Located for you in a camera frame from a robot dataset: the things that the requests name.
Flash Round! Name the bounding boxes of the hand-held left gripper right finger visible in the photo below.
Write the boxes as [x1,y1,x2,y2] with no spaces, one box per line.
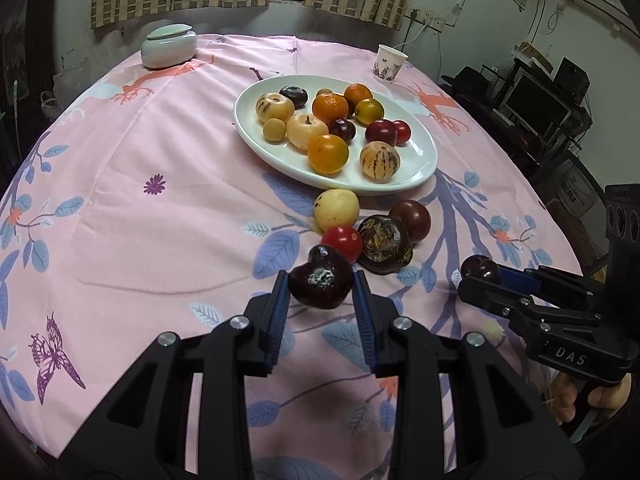
[351,269,586,480]

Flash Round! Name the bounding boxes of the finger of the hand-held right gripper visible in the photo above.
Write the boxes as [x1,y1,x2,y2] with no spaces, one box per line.
[458,275,601,342]
[500,265,607,307]

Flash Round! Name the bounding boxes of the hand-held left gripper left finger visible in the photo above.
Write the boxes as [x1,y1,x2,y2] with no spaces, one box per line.
[55,270,292,480]

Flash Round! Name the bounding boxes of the dark purple plum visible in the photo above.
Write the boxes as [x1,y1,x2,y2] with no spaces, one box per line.
[460,255,501,283]

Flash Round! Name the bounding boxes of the heart-shaped dark cherry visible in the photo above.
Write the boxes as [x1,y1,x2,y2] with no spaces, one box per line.
[287,244,355,309]

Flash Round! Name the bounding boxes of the white oval plate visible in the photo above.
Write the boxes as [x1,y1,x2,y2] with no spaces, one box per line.
[233,75,439,196]

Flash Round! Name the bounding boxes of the person's right hand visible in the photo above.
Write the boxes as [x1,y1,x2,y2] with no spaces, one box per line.
[547,372,633,426]

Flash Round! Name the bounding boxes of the wrinkled dark passion fruit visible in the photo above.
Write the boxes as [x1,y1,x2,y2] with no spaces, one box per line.
[357,214,414,275]

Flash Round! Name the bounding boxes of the dark brown tomato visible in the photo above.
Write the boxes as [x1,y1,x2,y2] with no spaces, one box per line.
[389,200,432,243]

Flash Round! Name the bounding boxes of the pale yellow round fruit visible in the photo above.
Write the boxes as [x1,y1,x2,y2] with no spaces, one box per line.
[313,188,360,234]

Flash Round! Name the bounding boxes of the pink printed tablecloth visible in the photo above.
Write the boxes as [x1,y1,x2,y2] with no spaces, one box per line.
[0,34,586,480]

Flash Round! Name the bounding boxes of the large striped pepino melon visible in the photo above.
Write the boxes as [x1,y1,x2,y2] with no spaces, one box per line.
[359,141,401,180]

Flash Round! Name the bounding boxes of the computer monitor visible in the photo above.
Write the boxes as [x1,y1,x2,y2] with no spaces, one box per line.
[502,67,573,131]

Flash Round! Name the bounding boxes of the dark red plum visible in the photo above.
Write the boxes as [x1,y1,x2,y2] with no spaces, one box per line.
[365,119,397,146]

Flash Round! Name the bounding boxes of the pale peach apple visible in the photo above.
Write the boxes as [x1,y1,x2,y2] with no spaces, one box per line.
[286,113,330,151]

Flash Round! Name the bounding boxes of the small dark cherry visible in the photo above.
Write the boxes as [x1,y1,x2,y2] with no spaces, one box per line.
[328,118,357,142]

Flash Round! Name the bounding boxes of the black speaker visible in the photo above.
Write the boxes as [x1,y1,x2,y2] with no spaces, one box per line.
[552,57,591,106]

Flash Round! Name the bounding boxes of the yellow-green mandarin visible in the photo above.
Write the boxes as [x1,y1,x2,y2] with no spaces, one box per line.
[354,98,385,126]

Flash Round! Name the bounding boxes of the small striped pepino melon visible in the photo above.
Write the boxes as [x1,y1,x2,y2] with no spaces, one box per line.
[255,92,296,123]

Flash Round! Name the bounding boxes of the dark brown round fruit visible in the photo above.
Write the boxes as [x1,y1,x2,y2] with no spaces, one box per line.
[279,86,309,109]

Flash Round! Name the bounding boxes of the cardboard box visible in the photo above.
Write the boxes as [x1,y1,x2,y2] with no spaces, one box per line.
[517,41,553,73]

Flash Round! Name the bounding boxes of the printed paper cup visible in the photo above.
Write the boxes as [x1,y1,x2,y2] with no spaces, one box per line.
[371,44,408,83]

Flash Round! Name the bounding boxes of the white lidded ceramic jar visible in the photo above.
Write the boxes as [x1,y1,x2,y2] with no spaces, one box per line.
[140,24,197,69]

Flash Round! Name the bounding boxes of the clear plastic bag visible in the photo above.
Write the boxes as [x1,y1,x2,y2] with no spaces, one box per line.
[40,91,63,118]

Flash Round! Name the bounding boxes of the white power cable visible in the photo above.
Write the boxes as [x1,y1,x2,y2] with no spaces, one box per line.
[400,20,426,53]

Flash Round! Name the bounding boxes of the wall power outlet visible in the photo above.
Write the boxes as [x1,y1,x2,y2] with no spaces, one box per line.
[410,7,446,33]

